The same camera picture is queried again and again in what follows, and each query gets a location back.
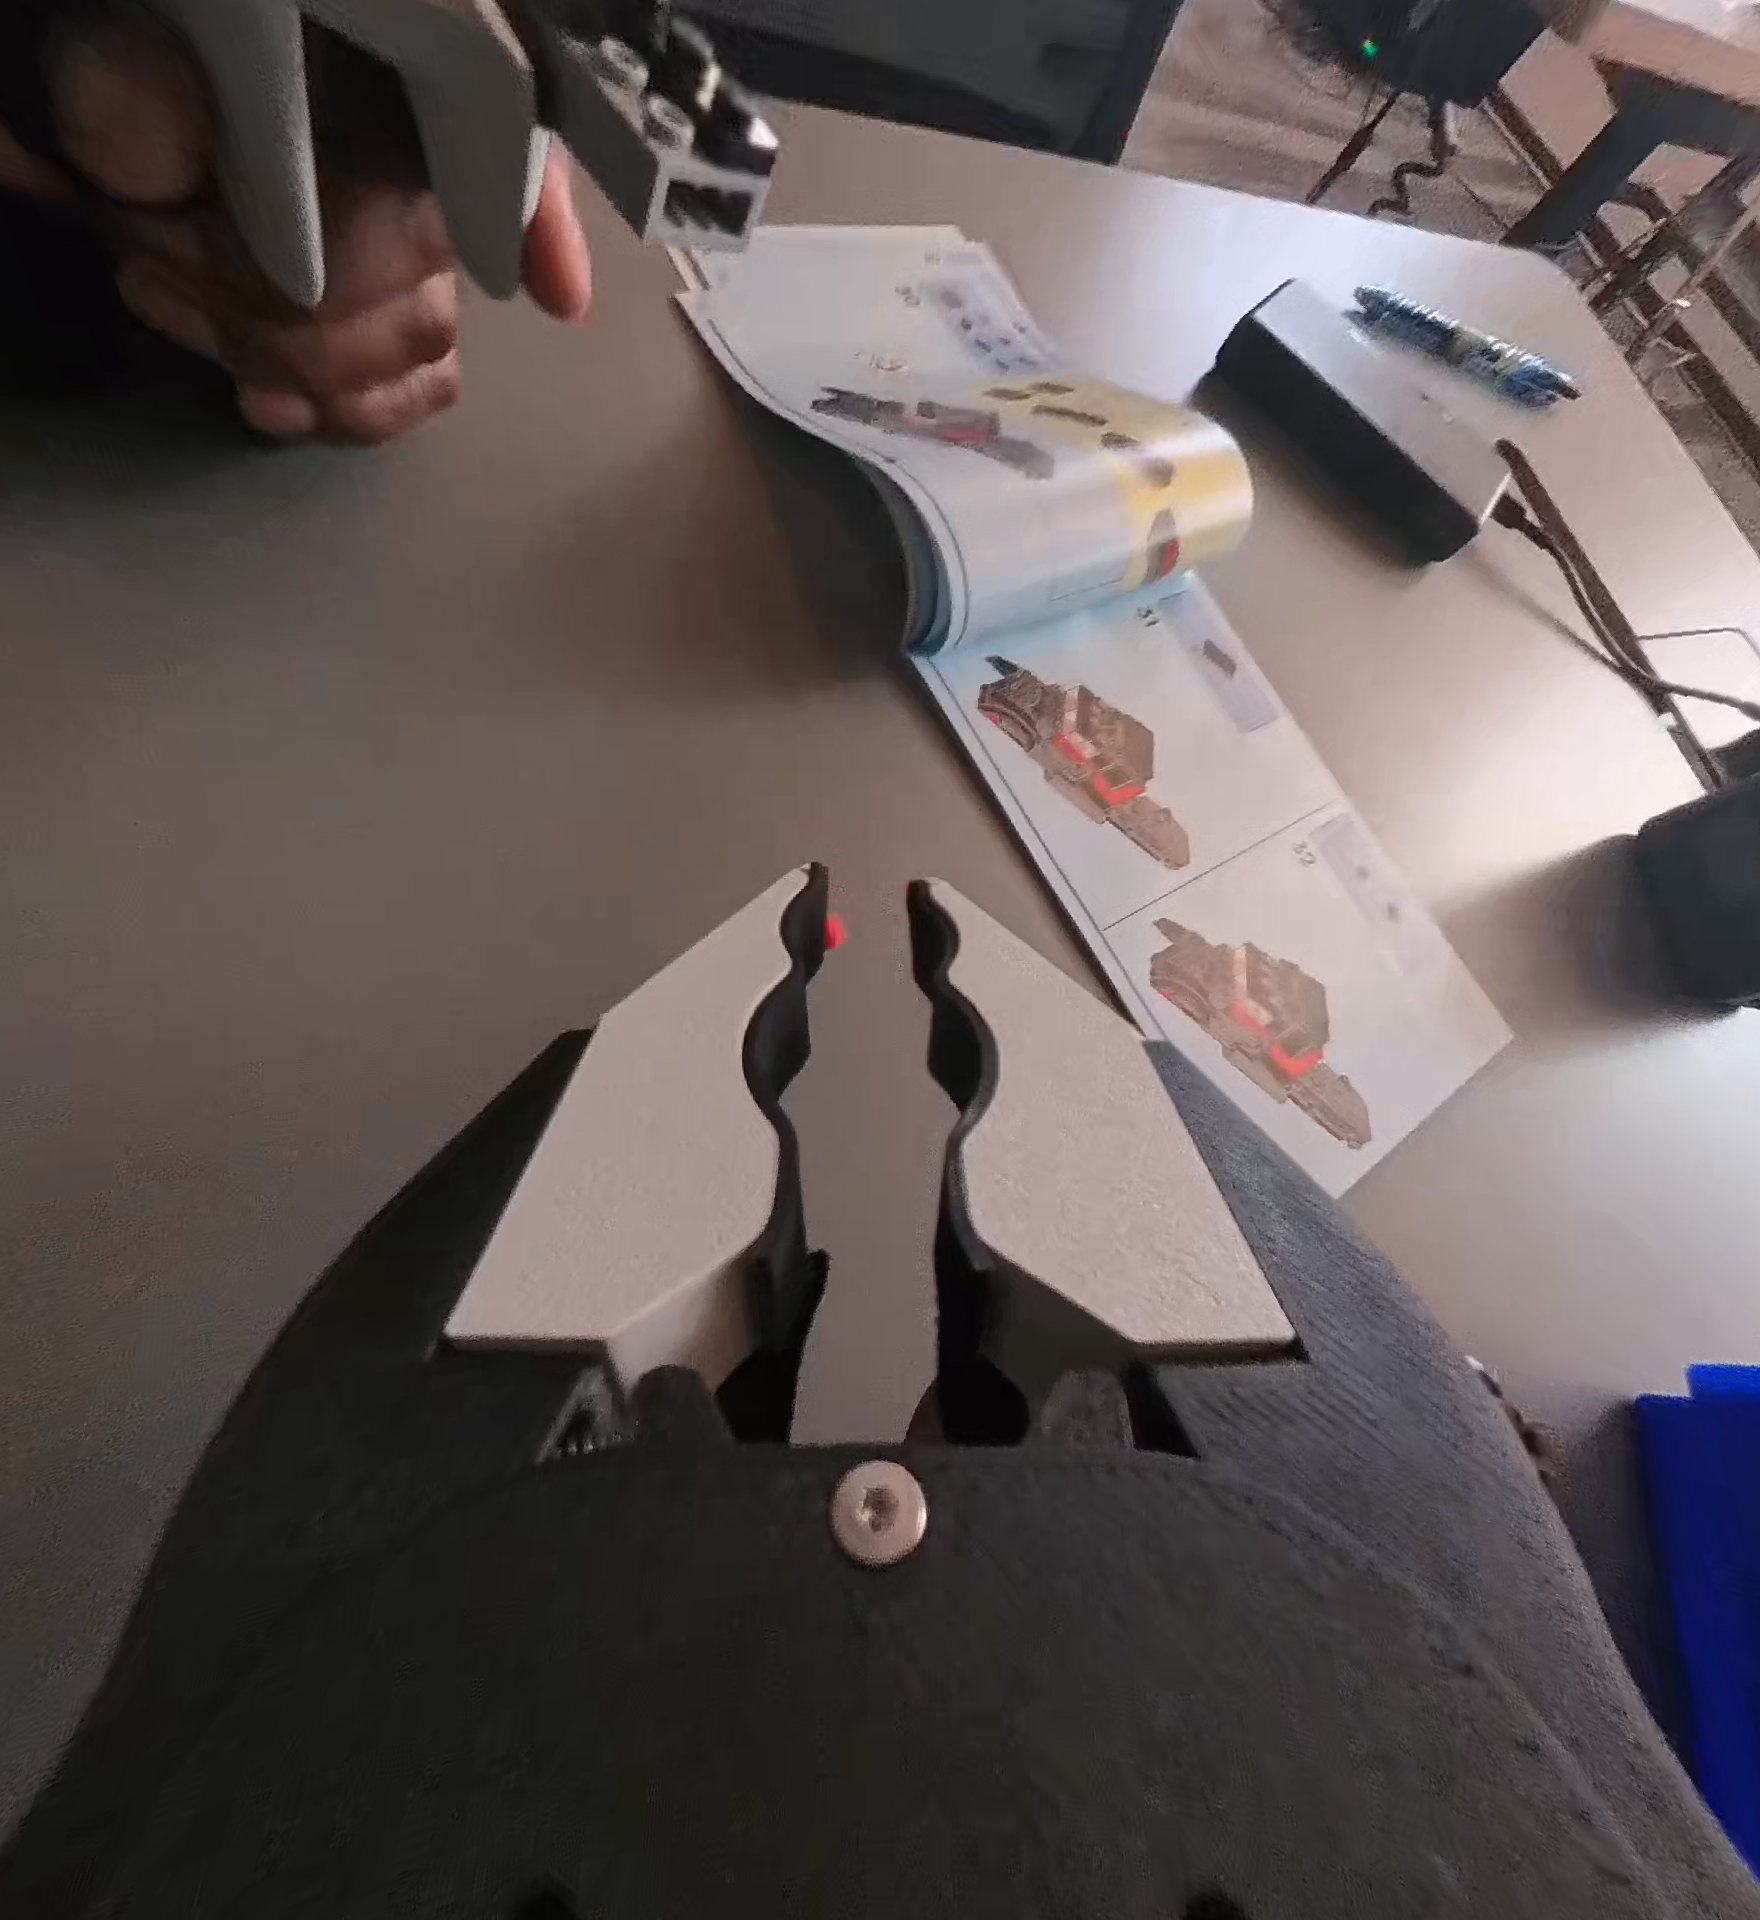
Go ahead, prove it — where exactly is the black mesh office chair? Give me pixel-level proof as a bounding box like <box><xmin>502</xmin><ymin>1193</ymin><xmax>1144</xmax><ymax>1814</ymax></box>
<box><xmin>668</xmin><ymin>0</ymin><xmax>1185</xmax><ymax>166</ymax></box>

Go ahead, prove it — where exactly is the blue pen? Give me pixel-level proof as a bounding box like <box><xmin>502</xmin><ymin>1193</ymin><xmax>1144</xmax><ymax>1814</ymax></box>
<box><xmin>1349</xmin><ymin>284</ymin><xmax>1579</xmax><ymax>405</ymax></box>

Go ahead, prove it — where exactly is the brown desk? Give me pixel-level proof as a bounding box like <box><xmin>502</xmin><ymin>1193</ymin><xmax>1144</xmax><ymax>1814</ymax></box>
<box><xmin>0</xmin><ymin>110</ymin><xmax>1760</xmax><ymax>1920</ymax></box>

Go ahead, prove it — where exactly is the grey toy brick assembly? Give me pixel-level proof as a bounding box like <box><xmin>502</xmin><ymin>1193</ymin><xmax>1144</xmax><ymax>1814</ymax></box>
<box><xmin>534</xmin><ymin>7</ymin><xmax>785</xmax><ymax>251</ymax></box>

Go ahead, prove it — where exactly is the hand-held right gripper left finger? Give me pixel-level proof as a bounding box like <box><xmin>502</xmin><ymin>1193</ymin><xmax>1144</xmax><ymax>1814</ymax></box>
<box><xmin>443</xmin><ymin>865</ymin><xmax>831</xmax><ymax>1445</ymax></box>

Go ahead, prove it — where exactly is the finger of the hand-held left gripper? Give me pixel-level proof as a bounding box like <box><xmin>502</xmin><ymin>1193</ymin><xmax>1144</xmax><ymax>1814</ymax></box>
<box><xmin>162</xmin><ymin>0</ymin><xmax>328</xmax><ymax>309</ymax></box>
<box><xmin>298</xmin><ymin>0</ymin><xmax>559</xmax><ymax>299</ymax></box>

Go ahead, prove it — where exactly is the black charging cable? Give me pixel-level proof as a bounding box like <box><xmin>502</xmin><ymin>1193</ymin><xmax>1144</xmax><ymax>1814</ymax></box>
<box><xmin>1490</xmin><ymin>442</ymin><xmax>1760</xmax><ymax>726</ymax></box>

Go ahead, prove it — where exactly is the toy instruction booklet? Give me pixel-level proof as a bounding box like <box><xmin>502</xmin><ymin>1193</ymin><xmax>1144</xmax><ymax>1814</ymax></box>
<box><xmin>680</xmin><ymin>228</ymin><xmax>1519</xmax><ymax>1197</ymax></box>

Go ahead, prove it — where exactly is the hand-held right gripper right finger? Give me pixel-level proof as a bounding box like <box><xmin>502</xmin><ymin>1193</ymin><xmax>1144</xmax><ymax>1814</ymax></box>
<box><xmin>907</xmin><ymin>876</ymin><xmax>1296</xmax><ymax>1445</ymax></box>

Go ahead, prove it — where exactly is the black rectangular device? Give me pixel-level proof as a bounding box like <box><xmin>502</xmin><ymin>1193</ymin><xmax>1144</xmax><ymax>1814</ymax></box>
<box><xmin>1631</xmin><ymin>750</ymin><xmax>1760</xmax><ymax>1011</ymax></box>

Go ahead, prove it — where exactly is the person's left hand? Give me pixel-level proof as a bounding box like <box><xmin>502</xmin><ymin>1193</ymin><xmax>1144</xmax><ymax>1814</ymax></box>
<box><xmin>48</xmin><ymin>29</ymin><xmax>590</xmax><ymax>442</ymax></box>

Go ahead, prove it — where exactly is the black power bank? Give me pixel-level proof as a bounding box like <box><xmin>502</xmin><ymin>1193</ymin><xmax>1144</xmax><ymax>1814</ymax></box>
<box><xmin>1214</xmin><ymin>276</ymin><xmax>1519</xmax><ymax>573</ymax></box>

